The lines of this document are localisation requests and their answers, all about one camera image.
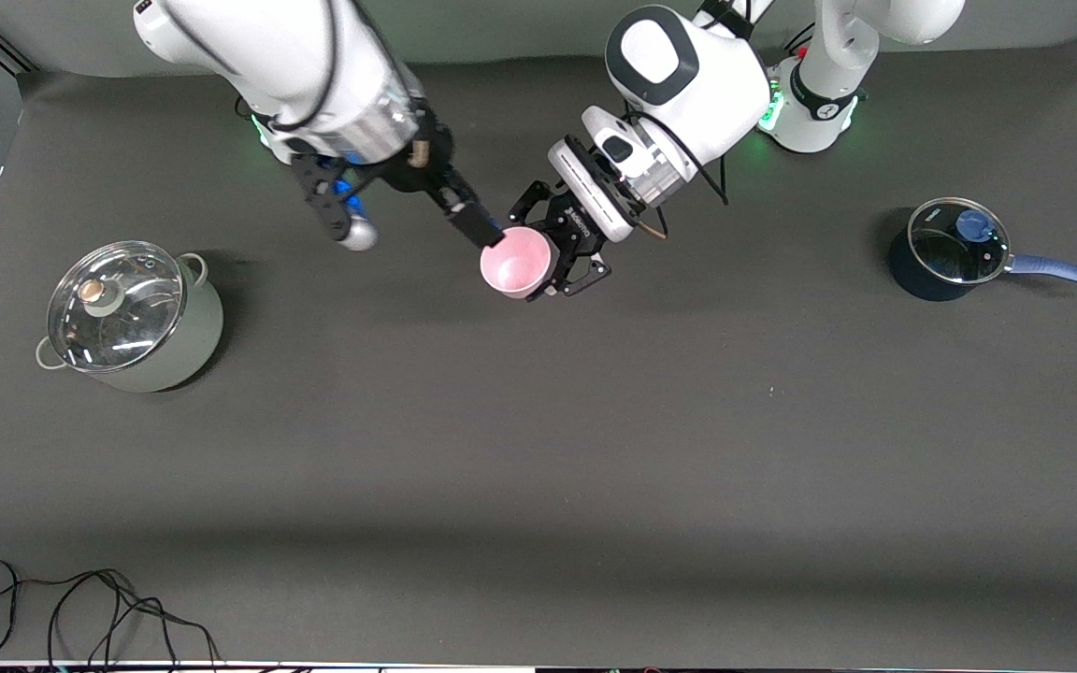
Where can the pale green cooking pot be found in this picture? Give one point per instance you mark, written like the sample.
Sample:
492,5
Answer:
194,336

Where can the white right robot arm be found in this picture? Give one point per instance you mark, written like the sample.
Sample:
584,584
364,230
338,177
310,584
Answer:
249,37

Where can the dark blue saucepan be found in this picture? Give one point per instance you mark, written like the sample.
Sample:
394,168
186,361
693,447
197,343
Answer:
912,278

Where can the glass lid with metal knob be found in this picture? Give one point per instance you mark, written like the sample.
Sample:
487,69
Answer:
132,322

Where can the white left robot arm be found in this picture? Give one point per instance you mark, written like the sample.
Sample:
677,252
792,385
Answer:
716,84

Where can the glass lid with blue knob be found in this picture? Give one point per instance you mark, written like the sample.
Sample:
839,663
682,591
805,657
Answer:
973,224

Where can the dark grey table cover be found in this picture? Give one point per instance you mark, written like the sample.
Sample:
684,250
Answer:
538,421

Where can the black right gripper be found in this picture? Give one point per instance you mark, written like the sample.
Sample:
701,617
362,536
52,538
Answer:
417,171

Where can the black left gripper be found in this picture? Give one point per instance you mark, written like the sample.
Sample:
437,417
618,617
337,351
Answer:
565,224

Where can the pink plastic cup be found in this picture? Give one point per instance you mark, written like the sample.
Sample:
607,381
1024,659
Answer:
515,266

